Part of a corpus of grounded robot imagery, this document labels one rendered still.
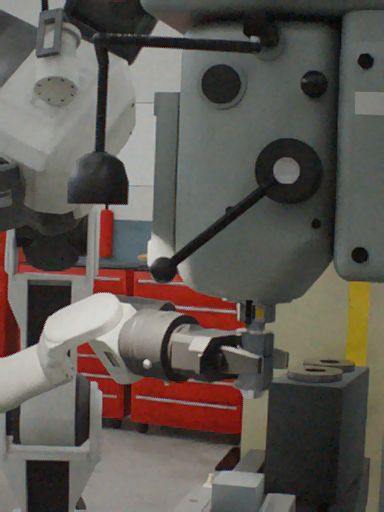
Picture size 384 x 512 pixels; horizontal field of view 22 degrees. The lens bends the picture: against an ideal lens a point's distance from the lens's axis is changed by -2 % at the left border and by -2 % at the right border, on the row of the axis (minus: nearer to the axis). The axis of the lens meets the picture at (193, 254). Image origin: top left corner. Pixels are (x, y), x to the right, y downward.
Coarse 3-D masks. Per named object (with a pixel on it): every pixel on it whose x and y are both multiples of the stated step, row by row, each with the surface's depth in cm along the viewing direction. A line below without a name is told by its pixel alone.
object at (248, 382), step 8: (240, 344) 119; (248, 344) 118; (256, 344) 118; (264, 344) 118; (272, 344) 119; (248, 352) 118; (256, 352) 118; (264, 352) 118; (272, 352) 119; (264, 360) 118; (272, 360) 119; (264, 368) 118; (272, 368) 120; (240, 376) 119; (248, 376) 118; (256, 376) 118; (264, 376) 118; (272, 376) 120; (240, 384) 119; (248, 384) 118; (256, 384) 118; (264, 384) 119
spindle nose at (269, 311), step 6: (240, 306) 119; (252, 306) 118; (258, 306) 118; (264, 306) 118; (270, 306) 118; (276, 306) 120; (240, 312) 119; (252, 312) 118; (264, 312) 118; (270, 312) 118; (240, 318) 119; (252, 318) 118; (264, 318) 118; (270, 318) 118
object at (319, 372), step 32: (288, 384) 154; (320, 384) 153; (352, 384) 158; (288, 416) 154; (320, 416) 152; (352, 416) 160; (288, 448) 154; (320, 448) 153; (352, 448) 162; (288, 480) 155; (320, 480) 153; (352, 480) 163
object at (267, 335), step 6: (240, 330) 120; (246, 330) 120; (264, 330) 120; (270, 330) 120; (240, 336) 119; (246, 336) 118; (252, 336) 118; (258, 336) 118; (264, 336) 118; (270, 336) 119
